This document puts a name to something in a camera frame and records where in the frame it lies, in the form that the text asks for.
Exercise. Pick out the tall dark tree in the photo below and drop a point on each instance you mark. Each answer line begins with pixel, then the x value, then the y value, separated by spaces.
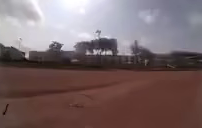
pixel 100 46

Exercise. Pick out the bare dark tree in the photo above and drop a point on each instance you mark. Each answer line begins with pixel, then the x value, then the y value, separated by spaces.
pixel 140 53

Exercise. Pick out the red dirt ground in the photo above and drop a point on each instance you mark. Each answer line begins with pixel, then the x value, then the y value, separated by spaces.
pixel 122 100

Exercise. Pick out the long low pale building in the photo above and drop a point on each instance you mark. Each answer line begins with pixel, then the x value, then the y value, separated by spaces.
pixel 55 56

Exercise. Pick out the small dark tree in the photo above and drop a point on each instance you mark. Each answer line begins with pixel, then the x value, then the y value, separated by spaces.
pixel 55 46

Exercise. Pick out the low building with dark roof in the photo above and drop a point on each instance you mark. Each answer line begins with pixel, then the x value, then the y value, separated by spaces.
pixel 189 58

